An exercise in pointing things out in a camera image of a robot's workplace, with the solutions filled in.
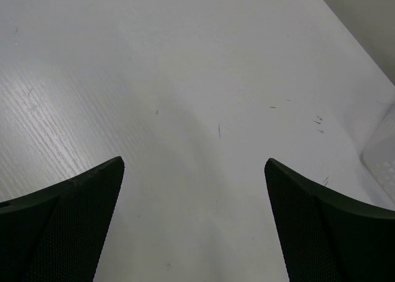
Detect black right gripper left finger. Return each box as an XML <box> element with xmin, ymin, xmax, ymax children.
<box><xmin>1</xmin><ymin>156</ymin><xmax>125</xmax><ymax>281</ymax></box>

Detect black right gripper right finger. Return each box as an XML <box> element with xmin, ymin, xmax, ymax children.
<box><xmin>264</xmin><ymin>158</ymin><xmax>394</xmax><ymax>281</ymax></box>

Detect white plastic mesh basket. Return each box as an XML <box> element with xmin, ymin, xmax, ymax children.
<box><xmin>362</xmin><ymin>104</ymin><xmax>395</xmax><ymax>202</ymax></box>

